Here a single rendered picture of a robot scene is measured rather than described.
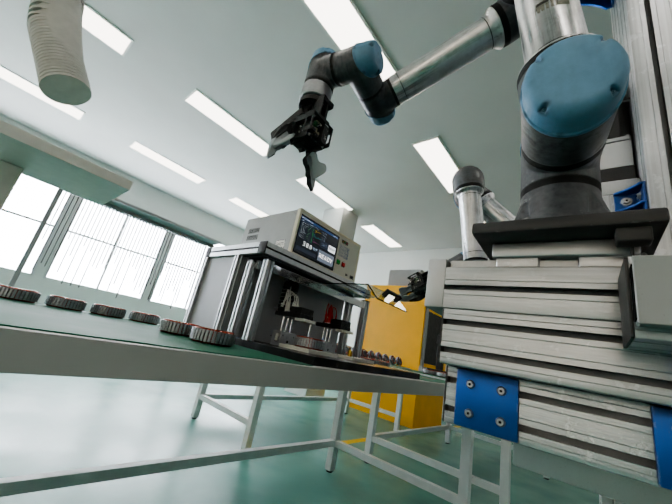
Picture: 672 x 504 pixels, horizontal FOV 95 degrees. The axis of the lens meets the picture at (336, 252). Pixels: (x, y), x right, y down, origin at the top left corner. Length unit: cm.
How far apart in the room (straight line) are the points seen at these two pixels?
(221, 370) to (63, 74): 137
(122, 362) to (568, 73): 74
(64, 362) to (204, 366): 20
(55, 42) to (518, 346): 183
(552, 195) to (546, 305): 18
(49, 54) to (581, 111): 172
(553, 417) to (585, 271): 21
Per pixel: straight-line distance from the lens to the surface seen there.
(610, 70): 56
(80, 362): 56
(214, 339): 85
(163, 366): 59
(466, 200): 119
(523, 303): 54
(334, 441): 252
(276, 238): 134
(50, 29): 187
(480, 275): 57
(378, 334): 510
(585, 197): 61
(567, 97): 54
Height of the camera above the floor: 80
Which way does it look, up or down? 17 degrees up
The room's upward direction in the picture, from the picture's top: 12 degrees clockwise
